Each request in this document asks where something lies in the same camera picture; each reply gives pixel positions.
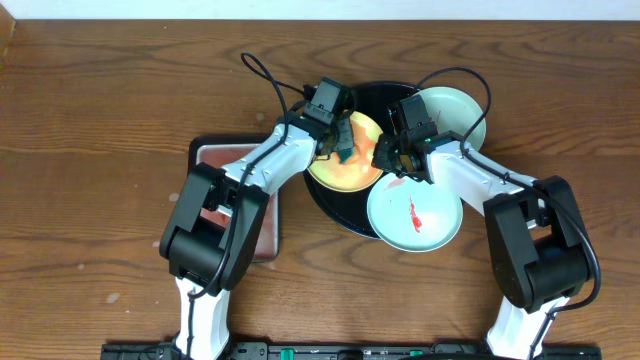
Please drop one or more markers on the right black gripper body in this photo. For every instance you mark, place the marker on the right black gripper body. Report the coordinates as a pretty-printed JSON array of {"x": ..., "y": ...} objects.
[{"x": 387, "y": 156}]

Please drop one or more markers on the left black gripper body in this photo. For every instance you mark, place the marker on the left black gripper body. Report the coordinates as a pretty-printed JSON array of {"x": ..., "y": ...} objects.
[{"x": 341, "y": 138}]

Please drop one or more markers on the yellow plate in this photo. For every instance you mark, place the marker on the yellow plate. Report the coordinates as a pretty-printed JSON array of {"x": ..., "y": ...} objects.
[{"x": 357, "y": 173}]

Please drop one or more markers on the mint plate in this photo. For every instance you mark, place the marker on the mint plate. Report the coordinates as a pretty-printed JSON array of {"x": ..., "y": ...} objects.
[
  {"x": 451, "y": 109},
  {"x": 413, "y": 216}
]

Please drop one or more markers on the green yellow sponge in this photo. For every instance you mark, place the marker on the green yellow sponge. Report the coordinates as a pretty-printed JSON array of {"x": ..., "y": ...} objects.
[{"x": 345, "y": 153}]

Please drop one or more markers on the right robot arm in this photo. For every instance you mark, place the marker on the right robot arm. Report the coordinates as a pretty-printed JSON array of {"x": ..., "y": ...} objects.
[{"x": 541, "y": 256}]

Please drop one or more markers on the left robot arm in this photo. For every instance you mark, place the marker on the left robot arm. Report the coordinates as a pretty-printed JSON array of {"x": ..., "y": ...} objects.
[{"x": 211, "y": 236}]

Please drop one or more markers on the round black tray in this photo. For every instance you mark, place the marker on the round black tray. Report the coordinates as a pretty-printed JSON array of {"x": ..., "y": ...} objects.
[{"x": 350, "y": 209}]

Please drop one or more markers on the black rectangular soap tray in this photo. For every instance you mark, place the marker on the black rectangular soap tray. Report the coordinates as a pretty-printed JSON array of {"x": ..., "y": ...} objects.
[{"x": 218, "y": 150}]

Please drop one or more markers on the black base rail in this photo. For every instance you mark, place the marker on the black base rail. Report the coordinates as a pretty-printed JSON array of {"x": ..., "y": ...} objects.
[{"x": 291, "y": 351}]

